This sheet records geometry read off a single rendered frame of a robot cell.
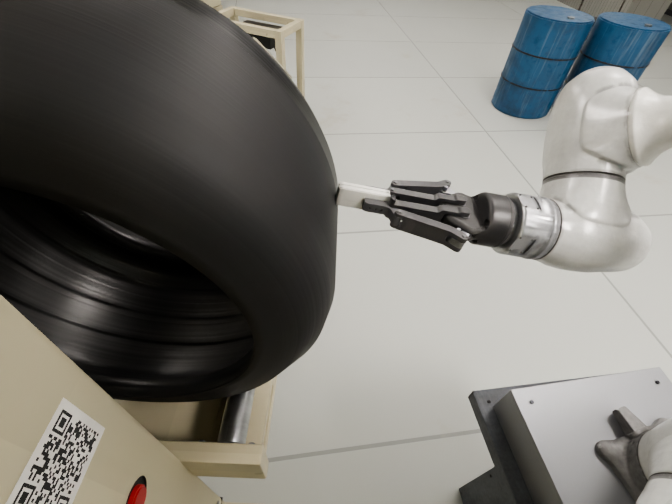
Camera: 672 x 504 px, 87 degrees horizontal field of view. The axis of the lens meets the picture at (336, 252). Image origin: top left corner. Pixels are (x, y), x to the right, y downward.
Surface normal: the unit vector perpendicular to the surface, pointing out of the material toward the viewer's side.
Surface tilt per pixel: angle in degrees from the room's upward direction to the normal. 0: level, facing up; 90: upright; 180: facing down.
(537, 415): 4
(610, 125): 62
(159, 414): 0
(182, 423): 0
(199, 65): 33
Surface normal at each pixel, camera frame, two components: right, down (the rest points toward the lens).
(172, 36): 0.51, -0.58
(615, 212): 0.17, -0.11
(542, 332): 0.06, -0.68
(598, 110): -0.70, -0.25
